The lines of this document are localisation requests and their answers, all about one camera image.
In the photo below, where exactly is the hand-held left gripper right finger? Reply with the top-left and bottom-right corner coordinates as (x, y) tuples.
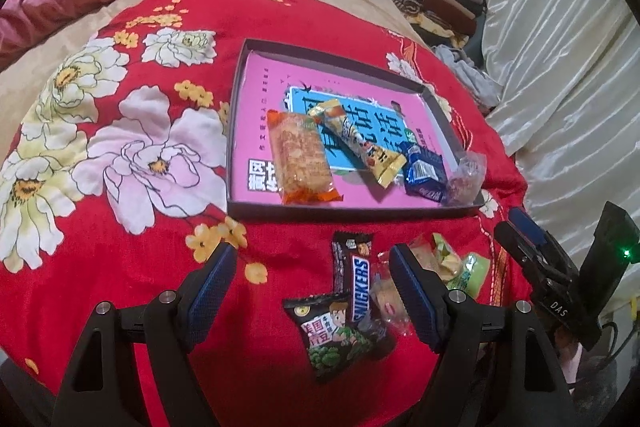
(389, 243), (576, 427)

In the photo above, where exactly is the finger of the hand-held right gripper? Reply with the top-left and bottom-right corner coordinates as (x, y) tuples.
(494, 222), (551, 289)
(507, 207), (571, 270)

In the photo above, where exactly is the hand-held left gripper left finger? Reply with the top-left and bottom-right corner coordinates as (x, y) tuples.
(50, 243), (240, 427)

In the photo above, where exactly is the small clear orange wrapper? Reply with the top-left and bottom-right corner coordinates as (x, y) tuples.
(370, 249), (416, 338)

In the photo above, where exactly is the clear rice cracker packet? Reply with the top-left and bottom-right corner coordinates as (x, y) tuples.
(407, 239), (441, 280)

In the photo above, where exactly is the brown pastry packet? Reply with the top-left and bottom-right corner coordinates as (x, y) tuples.
(430, 232), (463, 280)

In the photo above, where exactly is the brown chocolate bar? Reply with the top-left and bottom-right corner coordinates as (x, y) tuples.
(331, 231), (396, 358)

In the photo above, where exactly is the clear pastry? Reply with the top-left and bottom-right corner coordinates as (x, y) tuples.
(440, 152), (488, 208)

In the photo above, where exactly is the shallow grey cardboard box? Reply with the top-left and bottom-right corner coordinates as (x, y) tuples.
(225, 38), (485, 223)

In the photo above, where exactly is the black green pea packet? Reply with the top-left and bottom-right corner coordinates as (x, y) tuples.
(282, 292), (378, 383)

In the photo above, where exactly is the blue snack packet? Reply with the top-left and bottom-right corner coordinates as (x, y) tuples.
(402, 141), (448, 205)

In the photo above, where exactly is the orange cracker packet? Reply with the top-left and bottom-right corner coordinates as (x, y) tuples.
(266, 109), (345, 206)

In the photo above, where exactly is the yellow snack bar packet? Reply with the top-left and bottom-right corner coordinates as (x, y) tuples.
(306, 99), (408, 189)

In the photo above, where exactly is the green paper card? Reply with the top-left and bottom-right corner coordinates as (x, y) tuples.
(452, 252), (492, 300)

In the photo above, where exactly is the red floral blanket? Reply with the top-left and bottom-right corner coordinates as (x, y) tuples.
(0, 0), (531, 427)

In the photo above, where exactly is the white satin curtain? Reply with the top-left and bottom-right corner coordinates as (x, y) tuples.
(480, 0), (640, 308)

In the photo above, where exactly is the light blue garment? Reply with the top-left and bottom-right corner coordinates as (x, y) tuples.
(434, 44), (503, 115)

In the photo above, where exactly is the pink book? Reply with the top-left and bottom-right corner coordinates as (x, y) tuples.
(235, 49), (456, 208)

